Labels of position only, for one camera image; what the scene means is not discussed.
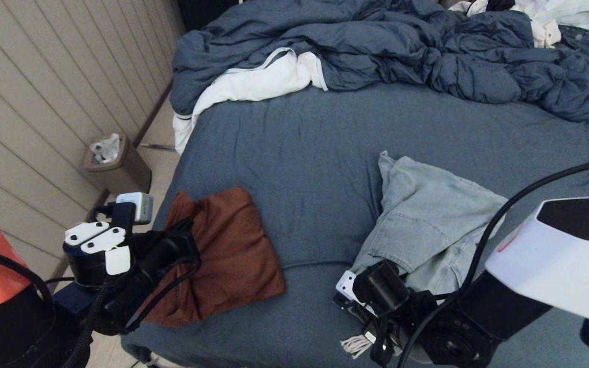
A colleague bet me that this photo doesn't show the brown shorts with white print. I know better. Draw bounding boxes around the brown shorts with white print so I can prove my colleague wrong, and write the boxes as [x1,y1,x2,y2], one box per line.
[141,186,286,328]

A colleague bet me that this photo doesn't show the light blue denim shorts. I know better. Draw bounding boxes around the light blue denim shorts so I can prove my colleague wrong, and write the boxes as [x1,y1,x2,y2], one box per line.
[341,151,509,359]

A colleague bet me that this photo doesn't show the white clothes pile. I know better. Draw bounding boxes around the white clothes pile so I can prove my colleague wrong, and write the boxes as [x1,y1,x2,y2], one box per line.
[448,0,589,49]

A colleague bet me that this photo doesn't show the brown trash bin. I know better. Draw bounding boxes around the brown trash bin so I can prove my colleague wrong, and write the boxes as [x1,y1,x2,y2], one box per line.
[81,133,152,201]

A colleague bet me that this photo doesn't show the clear plastic bag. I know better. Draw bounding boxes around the clear plastic bag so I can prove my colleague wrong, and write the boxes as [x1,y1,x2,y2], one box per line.
[89,133,120,164]

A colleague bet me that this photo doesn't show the bed with blue sheet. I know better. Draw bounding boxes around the bed with blue sheet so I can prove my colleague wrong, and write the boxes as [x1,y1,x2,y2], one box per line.
[118,82,589,368]

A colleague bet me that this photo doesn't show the black furniture panel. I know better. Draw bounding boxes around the black furniture panel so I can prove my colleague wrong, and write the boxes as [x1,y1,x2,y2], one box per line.
[177,0,244,32]

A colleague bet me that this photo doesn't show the crumpled blue duvet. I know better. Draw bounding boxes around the crumpled blue duvet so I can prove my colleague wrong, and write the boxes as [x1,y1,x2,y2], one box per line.
[169,0,589,123]

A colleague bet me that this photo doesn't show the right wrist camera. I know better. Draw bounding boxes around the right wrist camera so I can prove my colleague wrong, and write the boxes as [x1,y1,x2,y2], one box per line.
[335,260,411,313]

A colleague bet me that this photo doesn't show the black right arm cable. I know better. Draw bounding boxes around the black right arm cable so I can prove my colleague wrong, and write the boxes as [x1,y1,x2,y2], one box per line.
[371,156,589,368]

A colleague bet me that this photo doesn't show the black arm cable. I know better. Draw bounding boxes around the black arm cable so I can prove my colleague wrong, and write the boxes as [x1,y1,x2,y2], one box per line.
[371,156,589,368]
[0,243,203,368]

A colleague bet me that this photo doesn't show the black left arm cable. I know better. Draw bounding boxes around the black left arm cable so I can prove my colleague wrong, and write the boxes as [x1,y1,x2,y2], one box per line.
[0,243,203,368]

